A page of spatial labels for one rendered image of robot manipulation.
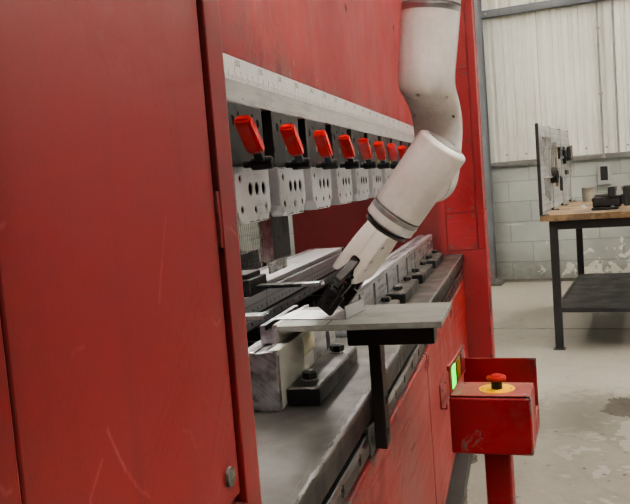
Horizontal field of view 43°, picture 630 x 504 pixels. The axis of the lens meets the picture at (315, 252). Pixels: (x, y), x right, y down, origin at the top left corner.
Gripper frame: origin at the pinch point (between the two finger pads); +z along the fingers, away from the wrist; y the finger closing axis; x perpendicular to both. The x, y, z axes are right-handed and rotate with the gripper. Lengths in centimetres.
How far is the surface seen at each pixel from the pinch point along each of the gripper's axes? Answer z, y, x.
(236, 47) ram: -28.5, 23.2, -26.6
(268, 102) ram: -22.2, 10.8, -24.0
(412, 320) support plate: -7.2, 4.7, 12.9
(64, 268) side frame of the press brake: -33, 99, 13
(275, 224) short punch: -4.8, 3.5, -15.0
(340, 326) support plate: 0.0, 7.9, 4.8
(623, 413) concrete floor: 61, -279, 87
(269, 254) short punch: -0.9, 5.9, -12.2
